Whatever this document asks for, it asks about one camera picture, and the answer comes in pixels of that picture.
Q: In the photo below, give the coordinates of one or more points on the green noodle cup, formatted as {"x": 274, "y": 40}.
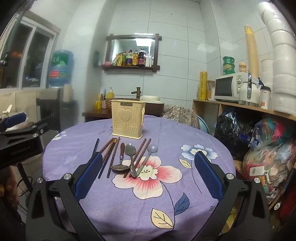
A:
{"x": 229, "y": 69}
{"x": 229, "y": 59}

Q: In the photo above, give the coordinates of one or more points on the wooden shelf unit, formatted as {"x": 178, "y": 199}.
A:
{"x": 242, "y": 107}

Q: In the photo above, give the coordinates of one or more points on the cream plastic utensil holder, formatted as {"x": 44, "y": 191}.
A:
{"x": 127, "y": 125}

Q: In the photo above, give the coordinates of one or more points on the yellow cup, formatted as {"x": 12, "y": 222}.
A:
{"x": 98, "y": 106}

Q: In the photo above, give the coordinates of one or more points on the wooden-framed mirror shelf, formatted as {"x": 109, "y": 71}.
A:
{"x": 143, "y": 44}

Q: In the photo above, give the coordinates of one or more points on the white cup black lid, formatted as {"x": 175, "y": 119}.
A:
{"x": 265, "y": 99}

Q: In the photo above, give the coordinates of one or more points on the small storage jar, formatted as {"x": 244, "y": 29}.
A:
{"x": 211, "y": 91}

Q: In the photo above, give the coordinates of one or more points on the water dispenser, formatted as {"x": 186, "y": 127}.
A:
{"x": 53, "y": 109}

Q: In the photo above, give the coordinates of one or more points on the brown wooden chopstick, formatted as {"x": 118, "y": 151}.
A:
{"x": 144, "y": 150}
{"x": 138, "y": 151}
{"x": 113, "y": 157}
{"x": 106, "y": 146}
{"x": 110, "y": 150}

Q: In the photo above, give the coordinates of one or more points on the amber jar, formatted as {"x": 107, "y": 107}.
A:
{"x": 243, "y": 68}

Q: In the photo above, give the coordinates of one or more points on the floral cloth covered chair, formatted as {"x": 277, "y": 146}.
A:
{"x": 180, "y": 113}

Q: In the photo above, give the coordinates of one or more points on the sliding window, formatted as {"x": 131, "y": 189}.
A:
{"x": 30, "y": 58}

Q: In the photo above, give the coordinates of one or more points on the oil bottle purple label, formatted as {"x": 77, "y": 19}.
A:
{"x": 130, "y": 58}

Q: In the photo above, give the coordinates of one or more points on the stack of white cups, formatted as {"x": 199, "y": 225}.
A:
{"x": 267, "y": 71}

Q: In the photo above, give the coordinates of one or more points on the blue water bottle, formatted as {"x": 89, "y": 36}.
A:
{"x": 61, "y": 69}

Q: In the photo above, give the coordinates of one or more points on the colourful printed bag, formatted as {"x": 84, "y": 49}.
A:
{"x": 275, "y": 132}

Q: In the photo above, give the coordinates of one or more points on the purple floral tablecloth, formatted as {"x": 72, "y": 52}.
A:
{"x": 185, "y": 185}

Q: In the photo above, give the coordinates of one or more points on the beige sofa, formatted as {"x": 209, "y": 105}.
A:
{"x": 23, "y": 99}

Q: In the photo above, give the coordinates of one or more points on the dark wooden cabinet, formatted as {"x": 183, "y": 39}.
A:
{"x": 97, "y": 114}

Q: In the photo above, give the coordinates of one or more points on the all-metal spoon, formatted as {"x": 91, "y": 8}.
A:
{"x": 130, "y": 150}

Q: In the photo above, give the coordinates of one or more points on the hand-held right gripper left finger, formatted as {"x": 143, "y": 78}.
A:
{"x": 90, "y": 176}

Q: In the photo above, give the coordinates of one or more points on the yellow snack packet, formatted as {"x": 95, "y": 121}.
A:
{"x": 117, "y": 59}

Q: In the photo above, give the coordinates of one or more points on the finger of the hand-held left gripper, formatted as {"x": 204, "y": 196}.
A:
{"x": 13, "y": 119}
{"x": 30, "y": 131}

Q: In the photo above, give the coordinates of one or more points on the white bottle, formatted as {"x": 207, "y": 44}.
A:
{"x": 150, "y": 61}

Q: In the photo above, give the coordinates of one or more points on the white microwave oven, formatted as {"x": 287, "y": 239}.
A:
{"x": 225, "y": 88}

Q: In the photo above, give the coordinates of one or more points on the black plastic bag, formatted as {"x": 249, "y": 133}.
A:
{"x": 229, "y": 132}

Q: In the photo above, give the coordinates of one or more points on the black chopstick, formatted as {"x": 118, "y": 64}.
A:
{"x": 96, "y": 147}

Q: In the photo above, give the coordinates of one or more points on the blue basin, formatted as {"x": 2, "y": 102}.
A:
{"x": 204, "y": 126}

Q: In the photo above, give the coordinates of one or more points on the white kettle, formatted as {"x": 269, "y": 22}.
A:
{"x": 246, "y": 95}

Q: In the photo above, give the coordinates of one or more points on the wicker basin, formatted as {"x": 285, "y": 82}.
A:
{"x": 106, "y": 103}

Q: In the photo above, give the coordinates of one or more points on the yellow soap dispenser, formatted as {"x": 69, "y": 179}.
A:
{"x": 110, "y": 93}

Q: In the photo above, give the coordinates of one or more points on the tall yellow tube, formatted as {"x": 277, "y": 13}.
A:
{"x": 251, "y": 53}

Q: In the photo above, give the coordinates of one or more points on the yellow roll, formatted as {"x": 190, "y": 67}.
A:
{"x": 203, "y": 85}

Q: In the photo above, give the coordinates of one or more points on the dark sauce bottle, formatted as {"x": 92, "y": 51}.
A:
{"x": 141, "y": 58}

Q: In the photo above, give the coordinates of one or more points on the yellow oil bottle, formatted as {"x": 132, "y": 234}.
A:
{"x": 135, "y": 58}

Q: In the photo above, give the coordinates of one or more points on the green bottle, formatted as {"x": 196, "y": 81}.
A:
{"x": 124, "y": 59}

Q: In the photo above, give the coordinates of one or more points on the bronze faucet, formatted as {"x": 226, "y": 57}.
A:
{"x": 138, "y": 90}

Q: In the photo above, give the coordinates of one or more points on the white and brown rice cooker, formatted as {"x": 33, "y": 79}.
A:
{"x": 151, "y": 99}

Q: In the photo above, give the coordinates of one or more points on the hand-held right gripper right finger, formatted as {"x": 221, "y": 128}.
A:
{"x": 208, "y": 176}

